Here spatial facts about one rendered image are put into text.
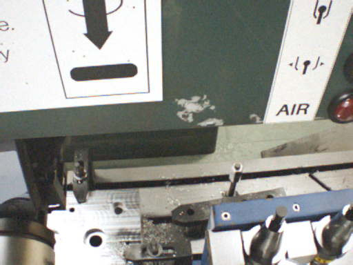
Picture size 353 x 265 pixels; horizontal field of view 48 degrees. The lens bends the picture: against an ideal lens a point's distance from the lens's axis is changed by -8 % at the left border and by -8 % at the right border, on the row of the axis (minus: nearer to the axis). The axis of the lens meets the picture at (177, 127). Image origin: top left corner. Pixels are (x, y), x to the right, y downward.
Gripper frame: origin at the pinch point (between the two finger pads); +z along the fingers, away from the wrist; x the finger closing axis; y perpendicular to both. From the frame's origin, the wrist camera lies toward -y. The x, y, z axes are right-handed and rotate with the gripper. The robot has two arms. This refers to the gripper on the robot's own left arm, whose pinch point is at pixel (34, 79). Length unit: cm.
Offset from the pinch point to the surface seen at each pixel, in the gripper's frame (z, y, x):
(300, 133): 51, 86, 68
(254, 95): -21.2, -18.9, 18.9
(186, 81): -21.2, -20.1, 15.4
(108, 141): 42, 72, 1
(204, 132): 42, 70, 30
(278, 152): 38, 79, 55
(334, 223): -14.7, 16.3, 37.9
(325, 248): -16.8, 20.3, 37.4
